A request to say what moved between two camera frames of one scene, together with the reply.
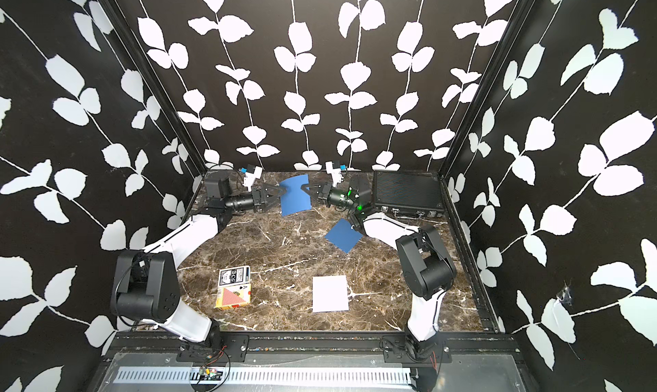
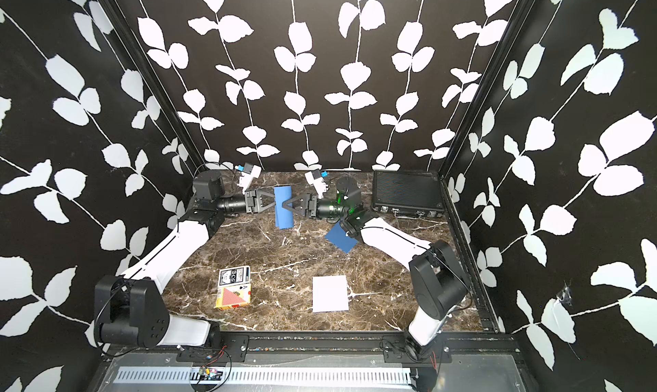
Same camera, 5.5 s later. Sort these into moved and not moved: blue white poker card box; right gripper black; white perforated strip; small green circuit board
Moved: right gripper black
Not moved: white perforated strip; small green circuit board; blue white poker card box
